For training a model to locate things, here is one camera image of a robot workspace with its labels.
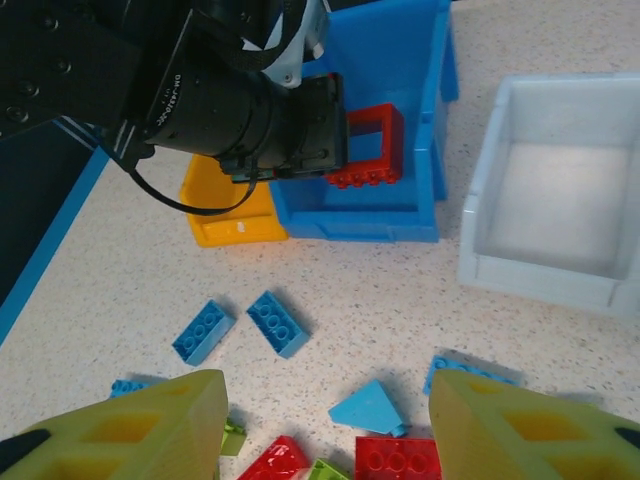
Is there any red lego window frame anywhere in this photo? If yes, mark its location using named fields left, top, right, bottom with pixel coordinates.
left=323, top=103, right=405, bottom=191

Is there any translucent red lego brick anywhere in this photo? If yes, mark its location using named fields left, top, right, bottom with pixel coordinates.
left=235, top=434, right=311, bottom=480

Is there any blue lego brick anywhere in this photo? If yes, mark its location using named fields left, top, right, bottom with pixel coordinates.
left=108, top=378, right=159, bottom=400
left=245, top=289, right=311, bottom=360
left=172, top=298, right=237, bottom=367
left=423, top=354, right=521, bottom=396

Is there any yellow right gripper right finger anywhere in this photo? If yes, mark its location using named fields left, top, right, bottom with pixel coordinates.
left=429, top=369, right=640, bottom=480

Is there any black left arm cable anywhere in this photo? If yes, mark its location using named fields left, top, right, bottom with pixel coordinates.
left=107, top=142, right=262, bottom=218

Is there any white plastic bin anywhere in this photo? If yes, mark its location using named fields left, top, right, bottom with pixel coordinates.
left=457, top=73, right=640, bottom=319

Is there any blue plastic bin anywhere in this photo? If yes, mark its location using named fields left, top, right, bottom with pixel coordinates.
left=269, top=0, right=460, bottom=245

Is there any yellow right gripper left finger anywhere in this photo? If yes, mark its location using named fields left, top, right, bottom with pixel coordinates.
left=0, top=368, right=230, bottom=480

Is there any blue lego slope piece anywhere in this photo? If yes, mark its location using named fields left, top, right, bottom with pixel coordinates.
left=327, top=378, right=410, bottom=438

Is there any lime green lego brick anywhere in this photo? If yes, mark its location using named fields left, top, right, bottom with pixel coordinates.
left=305, top=457, right=351, bottom=480
left=219, top=417, right=247, bottom=459

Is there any black mat with blue border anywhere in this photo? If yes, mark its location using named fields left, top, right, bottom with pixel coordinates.
left=0, top=114, right=111, bottom=347

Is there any yellow plastic bin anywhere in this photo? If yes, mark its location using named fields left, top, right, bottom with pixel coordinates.
left=179, top=152, right=290, bottom=249

